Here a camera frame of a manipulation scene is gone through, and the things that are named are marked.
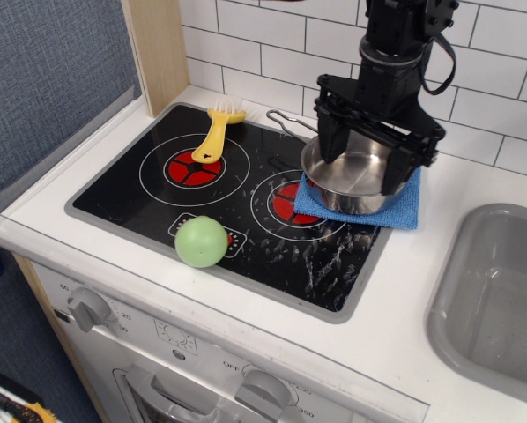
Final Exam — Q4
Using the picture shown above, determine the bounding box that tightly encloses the grey oven knob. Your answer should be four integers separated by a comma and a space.
68, 287, 111, 333
234, 370, 292, 422

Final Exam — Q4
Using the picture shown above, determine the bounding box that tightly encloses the wooden side post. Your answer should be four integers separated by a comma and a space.
122, 0, 190, 118

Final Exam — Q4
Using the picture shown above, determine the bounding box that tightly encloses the grey left oven knob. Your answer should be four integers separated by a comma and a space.
68, 287, 111, 333

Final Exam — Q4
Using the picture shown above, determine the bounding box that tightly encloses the stainless steel pot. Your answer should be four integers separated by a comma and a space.
265, 108, 408, 217

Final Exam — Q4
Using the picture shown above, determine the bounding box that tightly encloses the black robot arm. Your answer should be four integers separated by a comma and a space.
315, 1, 459, 195

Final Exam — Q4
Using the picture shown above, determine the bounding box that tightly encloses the grey sink basin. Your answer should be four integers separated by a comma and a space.
427, 204, 527, 403

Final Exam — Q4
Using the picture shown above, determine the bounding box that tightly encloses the grey right oven knob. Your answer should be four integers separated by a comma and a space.
234, 370, 292, 422

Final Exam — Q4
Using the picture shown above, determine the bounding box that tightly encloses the blue towel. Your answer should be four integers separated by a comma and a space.
293, 169, 421, 230

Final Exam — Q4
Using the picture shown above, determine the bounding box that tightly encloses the yellow object bottom left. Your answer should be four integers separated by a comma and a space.
16, 403, 58, 423

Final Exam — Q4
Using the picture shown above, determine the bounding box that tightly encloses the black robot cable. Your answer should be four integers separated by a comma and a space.
421, 33, 457, 96

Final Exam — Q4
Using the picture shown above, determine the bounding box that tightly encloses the green toy pear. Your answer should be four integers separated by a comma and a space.
174, 216, 228, 268

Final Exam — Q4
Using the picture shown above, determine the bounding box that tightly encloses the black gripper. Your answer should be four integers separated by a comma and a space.
315, 59, 447, 196

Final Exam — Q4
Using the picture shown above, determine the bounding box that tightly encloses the white toy oven front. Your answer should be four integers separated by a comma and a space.
22, 261, 428, 422

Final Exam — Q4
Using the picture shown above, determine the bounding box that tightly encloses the black toy stovetop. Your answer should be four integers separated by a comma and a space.
66, 103, 390, 323

